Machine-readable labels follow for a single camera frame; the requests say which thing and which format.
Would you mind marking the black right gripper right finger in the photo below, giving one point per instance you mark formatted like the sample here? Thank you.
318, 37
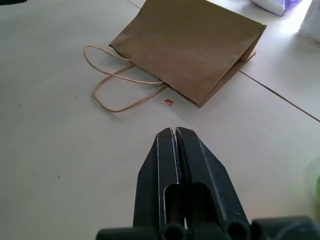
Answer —
212, 180

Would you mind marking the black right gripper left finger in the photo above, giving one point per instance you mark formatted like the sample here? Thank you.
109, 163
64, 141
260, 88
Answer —
152, 180

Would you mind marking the white purple plastic bag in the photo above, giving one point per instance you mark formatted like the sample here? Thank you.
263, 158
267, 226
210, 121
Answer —
275, 5

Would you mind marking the small red mark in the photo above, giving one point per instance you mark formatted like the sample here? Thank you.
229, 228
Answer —
168, 101

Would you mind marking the green object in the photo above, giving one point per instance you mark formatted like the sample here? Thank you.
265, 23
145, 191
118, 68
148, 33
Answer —
315, 185

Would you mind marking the white object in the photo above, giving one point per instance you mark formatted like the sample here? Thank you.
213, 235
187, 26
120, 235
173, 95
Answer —
310, 22

